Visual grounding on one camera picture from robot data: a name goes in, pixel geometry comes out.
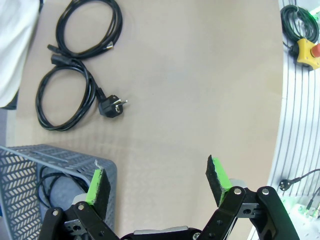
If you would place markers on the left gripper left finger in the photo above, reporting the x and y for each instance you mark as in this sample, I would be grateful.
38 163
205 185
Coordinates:
100 195

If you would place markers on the person torso white sweatshirt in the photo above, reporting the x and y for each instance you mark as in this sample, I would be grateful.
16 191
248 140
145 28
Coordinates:
15 50

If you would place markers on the yellow emergency stop button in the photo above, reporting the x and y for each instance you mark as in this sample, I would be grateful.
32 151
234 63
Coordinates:
306 53

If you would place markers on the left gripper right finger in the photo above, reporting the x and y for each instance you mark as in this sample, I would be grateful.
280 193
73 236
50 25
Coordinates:
217 180

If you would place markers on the blue-grey plastic basket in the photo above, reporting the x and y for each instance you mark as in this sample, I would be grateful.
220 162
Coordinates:
20 200

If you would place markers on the small black plug lead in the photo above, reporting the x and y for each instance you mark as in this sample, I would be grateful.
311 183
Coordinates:
285 184

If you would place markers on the slotted aluminium base plate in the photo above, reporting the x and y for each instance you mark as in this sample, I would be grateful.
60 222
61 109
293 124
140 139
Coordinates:
290 100

